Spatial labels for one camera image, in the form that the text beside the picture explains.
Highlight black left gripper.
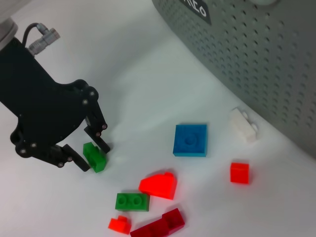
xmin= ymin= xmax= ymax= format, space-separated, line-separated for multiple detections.
xmin=0 ymin=38 xmax=111 ymax=173

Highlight green two-stud brick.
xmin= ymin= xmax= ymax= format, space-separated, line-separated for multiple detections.
xmin=83 ymin=142 xmax=107 ymax=173
xmin=115 ymin=193 xmax=151 ymax=212

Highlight blue square building plate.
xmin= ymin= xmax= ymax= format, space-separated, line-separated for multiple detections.
xmin=172 ymin=124 xmax=208 ymax=158

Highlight small red-orange cube brick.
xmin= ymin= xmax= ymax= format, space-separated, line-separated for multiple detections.
xmin=230 ymin=162 xmax=250 ymax=185

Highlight grey-green perforated storage bin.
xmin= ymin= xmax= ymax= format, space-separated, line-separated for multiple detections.
xmin=152 ymin=0 xmax=316 ymax=158

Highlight red-orange sloped brick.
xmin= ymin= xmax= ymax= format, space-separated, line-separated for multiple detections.
xmin=138 ymin=172 xmax=178 ymax=200

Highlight small red-orange notched brick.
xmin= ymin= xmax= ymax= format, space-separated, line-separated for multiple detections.
xmin=108 ymin=215 xmax=132 ymax=235

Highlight dark red long brick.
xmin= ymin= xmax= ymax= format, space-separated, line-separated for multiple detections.
xmin=130 ymin=208 xmax=186 ymax=237

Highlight white building brick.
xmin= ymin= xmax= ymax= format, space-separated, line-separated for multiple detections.
xmin=230 ymin=107 xmax=260 ymax=143

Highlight left gripper cable with plug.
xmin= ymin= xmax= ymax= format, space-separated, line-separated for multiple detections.
xmin=22 ymin=23 xmax=61 ymax=54

